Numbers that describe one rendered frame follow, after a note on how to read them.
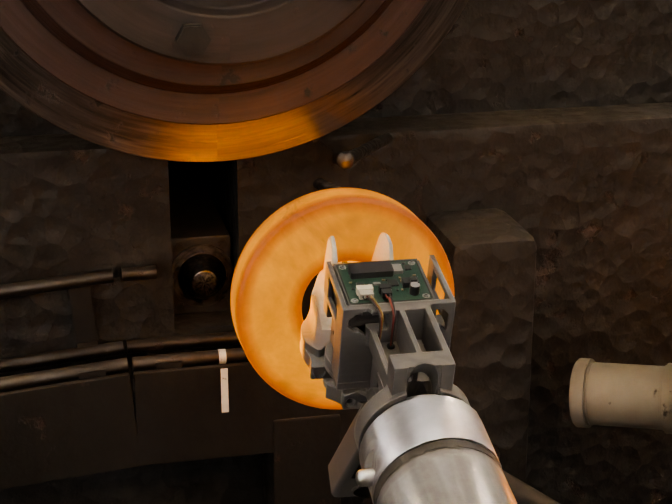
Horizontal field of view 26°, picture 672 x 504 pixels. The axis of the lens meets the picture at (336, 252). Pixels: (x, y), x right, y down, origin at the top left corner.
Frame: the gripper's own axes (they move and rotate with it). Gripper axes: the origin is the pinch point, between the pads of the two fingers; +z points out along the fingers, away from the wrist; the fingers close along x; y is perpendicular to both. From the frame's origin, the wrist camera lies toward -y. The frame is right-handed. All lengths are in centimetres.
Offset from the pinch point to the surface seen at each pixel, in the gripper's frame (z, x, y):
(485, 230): 18.1, -17.1, -9.3
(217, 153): 18.5, 6.3, -0.6
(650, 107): 31.2, -36.9, -5.2
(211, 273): 25.3, 5.5, -17.0
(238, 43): 13.1, 5.8, 11.7
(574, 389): 7.4, -23.0, -18.8
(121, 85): 18.4, 13.8, 5.9
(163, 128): 19.1, 10.5, 1.6
